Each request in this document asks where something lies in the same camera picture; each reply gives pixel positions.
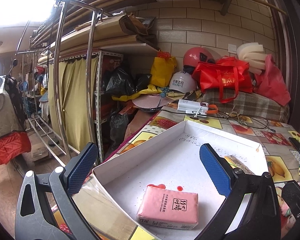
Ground pink tissue pack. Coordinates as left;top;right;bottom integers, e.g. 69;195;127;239
136;184;199;230

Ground yellow packaged snack bar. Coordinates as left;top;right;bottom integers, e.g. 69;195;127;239
224;155;254;175

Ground black smartphone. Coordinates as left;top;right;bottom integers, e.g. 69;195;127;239
288;137;300;153

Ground white power bank box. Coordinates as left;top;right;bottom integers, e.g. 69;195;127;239
177;99;209;117

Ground plaid blanket bundle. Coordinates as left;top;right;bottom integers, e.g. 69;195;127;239
197;89;290;123

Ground parked scooter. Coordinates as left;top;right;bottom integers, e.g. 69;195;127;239
0;73;31;176

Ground red plastic bag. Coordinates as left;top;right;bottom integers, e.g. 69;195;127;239
254;54;291;107

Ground metal shelf with curtain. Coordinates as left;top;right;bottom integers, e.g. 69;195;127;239
59;51;123;151

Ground black plastic bag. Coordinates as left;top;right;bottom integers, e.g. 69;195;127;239
101;67;152;97

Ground red tote bag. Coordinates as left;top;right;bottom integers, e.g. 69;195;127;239
192;56;253;103

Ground white helmet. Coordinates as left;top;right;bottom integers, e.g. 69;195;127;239
169;72;197;94

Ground cream foam sheet stack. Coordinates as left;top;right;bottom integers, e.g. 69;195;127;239
236;42;267;75

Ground yellow gift bag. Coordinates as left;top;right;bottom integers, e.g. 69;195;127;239
150;50;178;87

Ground pink red helmet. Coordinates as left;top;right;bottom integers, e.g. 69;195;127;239
183;47;215;74

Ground black cable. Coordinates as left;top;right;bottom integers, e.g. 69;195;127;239
162;108;277;133

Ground orange handled scissors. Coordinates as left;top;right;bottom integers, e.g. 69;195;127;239
168;102;219;116

